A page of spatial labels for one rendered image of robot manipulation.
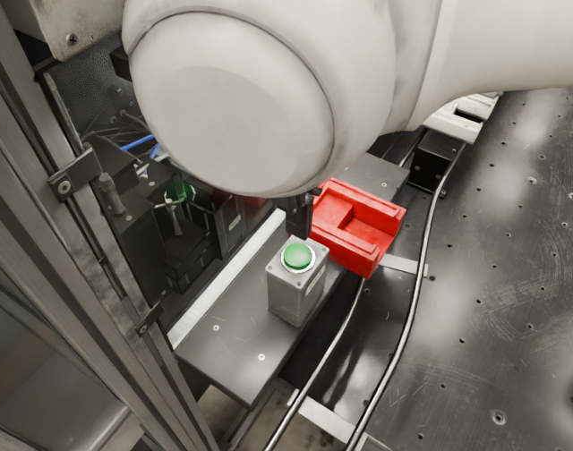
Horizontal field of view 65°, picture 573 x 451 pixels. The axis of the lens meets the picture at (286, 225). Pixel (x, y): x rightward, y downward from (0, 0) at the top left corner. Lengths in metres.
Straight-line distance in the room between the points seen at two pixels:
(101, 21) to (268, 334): 0.48
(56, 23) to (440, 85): 0.25
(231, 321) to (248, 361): 0.07
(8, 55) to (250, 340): 0.49
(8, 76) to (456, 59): 0.27
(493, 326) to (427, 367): 0.18
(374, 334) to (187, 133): 0.84
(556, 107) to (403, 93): 1.48
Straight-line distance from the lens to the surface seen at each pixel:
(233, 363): 0.68
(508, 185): 1.32
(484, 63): 0.20
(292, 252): 0.61
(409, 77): 0.18
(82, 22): 0.36
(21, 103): 0.36
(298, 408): 0.76
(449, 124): 1.12
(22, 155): 0.37
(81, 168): 0.40
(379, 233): 0.80
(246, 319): 0.71
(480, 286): 1.09
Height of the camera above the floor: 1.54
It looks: 51 degrees down
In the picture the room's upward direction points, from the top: straight up
